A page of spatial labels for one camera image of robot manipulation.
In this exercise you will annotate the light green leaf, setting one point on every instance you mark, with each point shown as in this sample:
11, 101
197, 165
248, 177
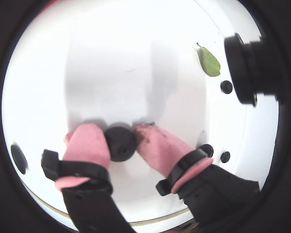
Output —
209, 63

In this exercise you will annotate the dark blueberry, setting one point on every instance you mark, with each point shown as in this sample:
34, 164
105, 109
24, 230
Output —
225, 156
18, 159
208, 148
120, 143
226, 86

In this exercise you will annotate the pink-tipped gripper finger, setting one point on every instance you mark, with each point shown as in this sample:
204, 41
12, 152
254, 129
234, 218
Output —
87, 148
165, 150

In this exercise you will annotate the black-board wrist camera module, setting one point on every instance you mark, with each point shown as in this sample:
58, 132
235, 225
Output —
247, 70

